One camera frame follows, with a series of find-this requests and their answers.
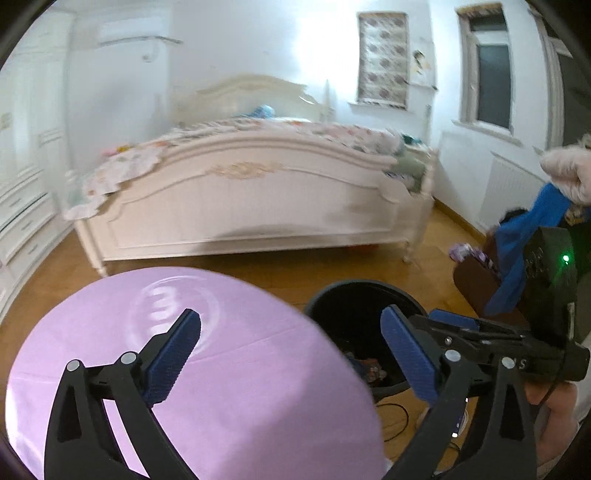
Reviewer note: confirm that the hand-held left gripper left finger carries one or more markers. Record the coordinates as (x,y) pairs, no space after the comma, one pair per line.
(173,357)

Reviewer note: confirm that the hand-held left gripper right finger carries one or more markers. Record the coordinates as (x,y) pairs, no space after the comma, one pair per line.
(411,355)

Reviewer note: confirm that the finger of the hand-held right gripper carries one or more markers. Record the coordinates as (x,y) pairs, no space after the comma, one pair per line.
(455,319)
(480,346)

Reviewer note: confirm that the black trash bin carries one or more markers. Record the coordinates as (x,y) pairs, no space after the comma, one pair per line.
(351,314)

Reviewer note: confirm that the person's right hand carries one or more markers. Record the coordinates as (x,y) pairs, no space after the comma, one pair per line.
(558,415)

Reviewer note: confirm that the dark brown chair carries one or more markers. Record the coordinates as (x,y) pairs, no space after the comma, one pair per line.
(475,281)

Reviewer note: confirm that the blue cloth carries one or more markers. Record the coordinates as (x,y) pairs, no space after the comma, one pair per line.
(512,249)

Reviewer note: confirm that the purple patterned item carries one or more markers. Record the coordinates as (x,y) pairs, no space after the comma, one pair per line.
(461,253)

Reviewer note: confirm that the purple tablecloth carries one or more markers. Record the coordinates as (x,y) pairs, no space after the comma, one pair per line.
(258,369)

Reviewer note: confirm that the white radiator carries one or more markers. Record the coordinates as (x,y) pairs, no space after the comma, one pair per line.
(503,184)

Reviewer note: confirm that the pale crumpled cloth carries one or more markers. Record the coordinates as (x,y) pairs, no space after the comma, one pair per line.
(568,175)

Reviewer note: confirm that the grey green pillow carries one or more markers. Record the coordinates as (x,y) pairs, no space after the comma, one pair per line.
(411,170)

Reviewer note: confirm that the cream carved bed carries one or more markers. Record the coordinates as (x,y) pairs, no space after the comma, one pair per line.
(254,207)

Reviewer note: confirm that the teal item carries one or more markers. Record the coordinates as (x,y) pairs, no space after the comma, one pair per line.
(412,138)

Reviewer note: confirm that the floral quilt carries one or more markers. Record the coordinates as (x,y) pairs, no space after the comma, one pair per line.
(129,166)

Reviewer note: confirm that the white framed balcony door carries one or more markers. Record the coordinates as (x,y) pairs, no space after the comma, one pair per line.
(554,92)

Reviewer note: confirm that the white wardrobe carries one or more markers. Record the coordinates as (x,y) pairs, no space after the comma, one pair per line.
(23,207)

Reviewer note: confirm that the white framed window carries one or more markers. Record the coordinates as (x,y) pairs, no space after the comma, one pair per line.
(494,83)

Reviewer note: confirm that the blue plush toy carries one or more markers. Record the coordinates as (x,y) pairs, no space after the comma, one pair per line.
(261,111)

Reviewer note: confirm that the floral window blind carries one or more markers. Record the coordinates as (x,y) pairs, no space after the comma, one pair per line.
(383,60)

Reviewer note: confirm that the white air conditioner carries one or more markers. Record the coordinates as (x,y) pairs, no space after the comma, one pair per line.
(134,33)

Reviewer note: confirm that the small wall picture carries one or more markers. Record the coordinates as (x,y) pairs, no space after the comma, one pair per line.
(422,67)

